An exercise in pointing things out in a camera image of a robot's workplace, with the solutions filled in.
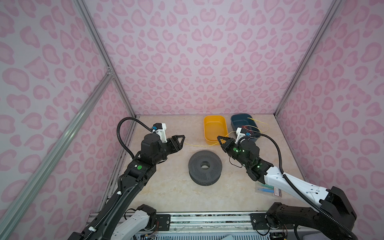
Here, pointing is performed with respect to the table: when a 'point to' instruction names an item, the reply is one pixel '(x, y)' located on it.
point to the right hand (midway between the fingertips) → (216, 136)
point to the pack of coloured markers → (264, 189)
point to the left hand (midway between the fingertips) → (182, 135)
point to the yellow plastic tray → (215, 126)
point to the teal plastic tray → (247, 124)
